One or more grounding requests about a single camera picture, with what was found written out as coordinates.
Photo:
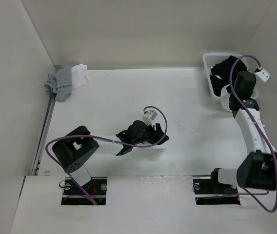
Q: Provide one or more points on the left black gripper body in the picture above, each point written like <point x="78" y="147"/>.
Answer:
<point x="148" y="135"/>

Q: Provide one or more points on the white tank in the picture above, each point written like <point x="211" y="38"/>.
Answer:
<point x="225" y="94"/>
<point x="79" y="76"/>

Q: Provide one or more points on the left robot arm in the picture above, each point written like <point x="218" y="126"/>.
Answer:
<point x="73" y="150"/>

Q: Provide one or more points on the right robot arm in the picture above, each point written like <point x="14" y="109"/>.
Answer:
<point x="259" y="169"/>

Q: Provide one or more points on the folded white tank top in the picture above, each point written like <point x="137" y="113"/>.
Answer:
<point x="79" y="76"/>

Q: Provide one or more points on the black tank top pile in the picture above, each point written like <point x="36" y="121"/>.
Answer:
<point x="220" y="74"/>

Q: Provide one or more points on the folded grey tank top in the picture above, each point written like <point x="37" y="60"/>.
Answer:
<point x="60" y="83"/>

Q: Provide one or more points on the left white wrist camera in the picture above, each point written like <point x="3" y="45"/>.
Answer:
<point x="149" y="116"/>

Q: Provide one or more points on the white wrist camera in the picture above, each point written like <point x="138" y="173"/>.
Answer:
<point x="149" y="116"/>
<point x="262" y="75"/>

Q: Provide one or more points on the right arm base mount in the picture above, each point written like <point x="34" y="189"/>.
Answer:
<point x="208" y="194"/>

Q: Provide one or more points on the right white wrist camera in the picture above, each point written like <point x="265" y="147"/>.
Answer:
<point x="262" y="75"/>

